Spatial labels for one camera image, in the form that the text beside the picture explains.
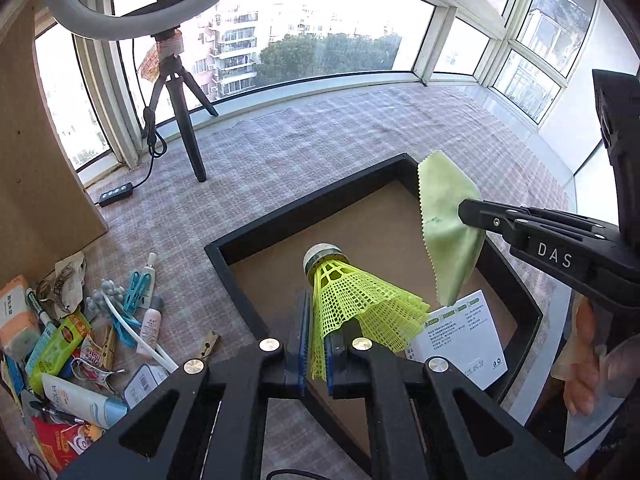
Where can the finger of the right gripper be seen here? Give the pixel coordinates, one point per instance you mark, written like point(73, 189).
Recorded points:
point(487, 216)

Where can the green yellow tube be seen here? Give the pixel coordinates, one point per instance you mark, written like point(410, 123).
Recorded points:
point(67, 337)

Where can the small pink cosmetic bottle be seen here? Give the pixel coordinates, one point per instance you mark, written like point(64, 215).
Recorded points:
point(152, 320)

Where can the white blue cream tube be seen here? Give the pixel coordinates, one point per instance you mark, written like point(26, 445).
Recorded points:
point(100, 410)

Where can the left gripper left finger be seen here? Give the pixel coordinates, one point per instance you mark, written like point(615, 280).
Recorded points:
point(297, 346)

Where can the grey bead cluster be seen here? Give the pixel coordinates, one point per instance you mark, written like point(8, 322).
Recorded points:
point(96, 302)

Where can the wooden clothespin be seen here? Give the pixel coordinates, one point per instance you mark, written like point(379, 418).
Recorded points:
point(209, 345)
point(108, 348)

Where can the white paper leaflet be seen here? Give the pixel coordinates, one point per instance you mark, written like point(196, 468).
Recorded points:
point(465, 334)

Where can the yellow plastic shuttlecock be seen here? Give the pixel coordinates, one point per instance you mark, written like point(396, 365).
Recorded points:
point(341, 292)

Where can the checkered tablecloth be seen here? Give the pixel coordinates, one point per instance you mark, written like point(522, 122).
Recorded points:
point(260, 163)

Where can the green microfiber cloth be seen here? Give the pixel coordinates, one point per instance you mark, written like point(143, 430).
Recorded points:
point(452, 246)

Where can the blue plastic clothespin pair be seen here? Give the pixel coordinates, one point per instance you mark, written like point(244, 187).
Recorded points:
point(133, 293)

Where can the green white marker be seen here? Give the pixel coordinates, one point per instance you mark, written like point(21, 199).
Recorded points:
point(33, 301)

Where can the red coffee mate sachet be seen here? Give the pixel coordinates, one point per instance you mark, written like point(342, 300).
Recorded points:
point(63, 443)

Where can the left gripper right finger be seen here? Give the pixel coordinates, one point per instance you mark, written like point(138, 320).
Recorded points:
point(347, 369)

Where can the orange white tissue pack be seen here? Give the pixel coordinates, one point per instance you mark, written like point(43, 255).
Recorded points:
point(19, 329)

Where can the person's right hand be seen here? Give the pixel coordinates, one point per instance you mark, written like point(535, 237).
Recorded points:
point(579, 393)

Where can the brown cardboard box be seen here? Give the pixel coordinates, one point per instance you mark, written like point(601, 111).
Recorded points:
point(46, 214)

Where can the white grey device box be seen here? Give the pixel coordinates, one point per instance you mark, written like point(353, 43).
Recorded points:
point(146, 379)

